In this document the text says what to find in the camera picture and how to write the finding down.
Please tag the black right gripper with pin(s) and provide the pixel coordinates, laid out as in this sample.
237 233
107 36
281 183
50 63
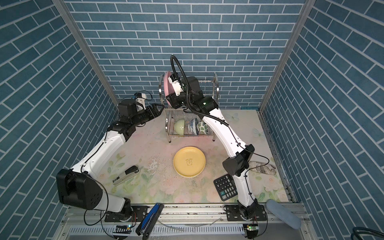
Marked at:
173 101

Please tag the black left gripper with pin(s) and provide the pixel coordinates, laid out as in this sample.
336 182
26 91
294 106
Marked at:
152 115

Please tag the pink plastic plate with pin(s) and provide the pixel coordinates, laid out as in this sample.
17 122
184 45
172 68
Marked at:
168 87

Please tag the yellow plastic plate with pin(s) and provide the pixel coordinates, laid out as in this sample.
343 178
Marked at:
189 162

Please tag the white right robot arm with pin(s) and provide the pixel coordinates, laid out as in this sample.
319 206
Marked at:
187 93

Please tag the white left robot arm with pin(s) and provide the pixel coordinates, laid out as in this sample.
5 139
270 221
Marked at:
78 186

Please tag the silver metal dish rack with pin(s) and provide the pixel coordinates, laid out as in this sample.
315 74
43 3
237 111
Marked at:
172 115

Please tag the light green bowl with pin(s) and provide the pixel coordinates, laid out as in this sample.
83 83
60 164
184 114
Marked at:
179 127

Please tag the blue white patterned bowl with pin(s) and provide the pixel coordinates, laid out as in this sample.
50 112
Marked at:
193 127

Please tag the green leaf patterned bowl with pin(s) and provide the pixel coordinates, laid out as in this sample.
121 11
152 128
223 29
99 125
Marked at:
203 128

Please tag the black grey stapler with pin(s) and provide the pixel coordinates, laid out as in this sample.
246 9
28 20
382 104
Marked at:
130 172

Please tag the black calculator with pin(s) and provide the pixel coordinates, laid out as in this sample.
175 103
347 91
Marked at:
225 187

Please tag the blue black stapler tool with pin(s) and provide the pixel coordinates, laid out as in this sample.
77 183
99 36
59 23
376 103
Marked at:
146 226

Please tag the grey blue oval pad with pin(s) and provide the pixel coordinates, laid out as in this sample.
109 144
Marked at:
283 214

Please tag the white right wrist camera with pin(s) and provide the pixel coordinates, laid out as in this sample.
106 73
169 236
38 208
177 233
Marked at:
173 79

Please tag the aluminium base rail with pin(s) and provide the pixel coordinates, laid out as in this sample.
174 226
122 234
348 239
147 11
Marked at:
193 221

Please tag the aluminium corner post left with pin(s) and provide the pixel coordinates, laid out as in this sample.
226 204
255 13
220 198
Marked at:
81 41

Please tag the aluminium corner post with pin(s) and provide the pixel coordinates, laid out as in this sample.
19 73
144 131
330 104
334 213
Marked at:
81 41
303 16

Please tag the aluminium corner post right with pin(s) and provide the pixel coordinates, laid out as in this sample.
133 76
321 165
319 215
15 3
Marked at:
303 16

